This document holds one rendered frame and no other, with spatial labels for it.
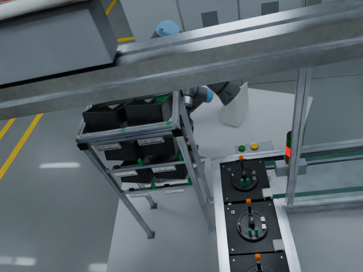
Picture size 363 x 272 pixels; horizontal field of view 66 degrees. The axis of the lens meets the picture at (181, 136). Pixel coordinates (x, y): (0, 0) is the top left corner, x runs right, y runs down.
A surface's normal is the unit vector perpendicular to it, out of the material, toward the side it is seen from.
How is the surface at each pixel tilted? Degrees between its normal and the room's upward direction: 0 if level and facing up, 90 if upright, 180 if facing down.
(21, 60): 90
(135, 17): 90
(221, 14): 90
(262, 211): 0
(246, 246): 0
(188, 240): 0
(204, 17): 90
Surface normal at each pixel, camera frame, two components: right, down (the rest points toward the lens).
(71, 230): -0.22, -0.66
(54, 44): -0.01, 0.74
